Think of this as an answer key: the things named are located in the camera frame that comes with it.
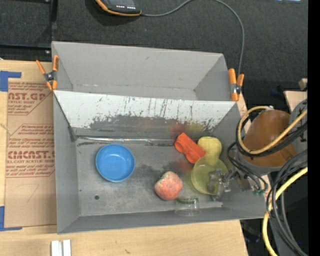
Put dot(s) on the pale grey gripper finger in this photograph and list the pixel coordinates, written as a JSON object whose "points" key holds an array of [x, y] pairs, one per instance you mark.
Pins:
{"points": [[214, 178], [221, 191]]}

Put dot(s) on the clear yellow bowl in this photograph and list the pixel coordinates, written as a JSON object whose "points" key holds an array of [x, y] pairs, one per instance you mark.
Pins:
{"points": [[200, 177]]}

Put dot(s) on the yellow toy pear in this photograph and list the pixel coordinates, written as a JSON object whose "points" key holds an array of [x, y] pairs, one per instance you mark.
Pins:
{"points": [[211, 148]]}

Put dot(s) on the clear plastic cup green rim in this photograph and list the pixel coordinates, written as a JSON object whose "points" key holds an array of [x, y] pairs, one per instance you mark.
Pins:
{"points": [[187, 207]]}

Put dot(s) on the orange toy block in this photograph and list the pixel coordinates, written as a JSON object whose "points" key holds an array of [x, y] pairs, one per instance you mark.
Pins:
{"points": [[189, 147]]}

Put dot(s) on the pink-orange toy peach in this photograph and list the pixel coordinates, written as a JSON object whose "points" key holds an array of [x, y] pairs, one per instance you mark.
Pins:
{"points": [[168, 185]]}

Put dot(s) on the grey metal bin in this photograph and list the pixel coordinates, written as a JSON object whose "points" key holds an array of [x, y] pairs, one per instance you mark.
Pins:
{"points": [[140, 200]]}

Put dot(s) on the blue bowl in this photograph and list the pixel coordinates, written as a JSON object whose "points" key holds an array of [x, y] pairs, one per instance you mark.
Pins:
{"points": [[115, 163]]}

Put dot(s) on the brown cardboard board red print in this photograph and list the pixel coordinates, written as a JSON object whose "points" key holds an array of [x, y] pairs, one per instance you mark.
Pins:
{"points": [[27, 140]]}

